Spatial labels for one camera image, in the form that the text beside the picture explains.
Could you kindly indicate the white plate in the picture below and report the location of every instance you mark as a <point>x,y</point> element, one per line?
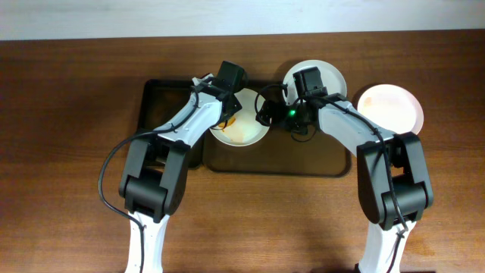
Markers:
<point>245,131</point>
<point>331,78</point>
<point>392,107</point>

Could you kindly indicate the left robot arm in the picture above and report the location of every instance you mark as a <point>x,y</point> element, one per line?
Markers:
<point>153,181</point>

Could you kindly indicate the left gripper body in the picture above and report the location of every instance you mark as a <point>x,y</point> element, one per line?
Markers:
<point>230,112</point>

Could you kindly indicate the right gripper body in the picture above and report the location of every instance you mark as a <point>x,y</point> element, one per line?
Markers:
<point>266,114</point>

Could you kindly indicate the brown large serving tray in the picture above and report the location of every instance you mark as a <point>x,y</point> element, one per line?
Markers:
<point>280,152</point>

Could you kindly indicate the black small tray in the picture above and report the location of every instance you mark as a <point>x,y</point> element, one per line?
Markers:
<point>161,100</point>

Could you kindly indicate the green and orange sponge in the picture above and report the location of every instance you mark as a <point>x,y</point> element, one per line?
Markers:
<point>227,123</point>

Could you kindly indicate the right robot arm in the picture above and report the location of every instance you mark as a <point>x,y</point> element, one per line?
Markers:
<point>393,181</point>

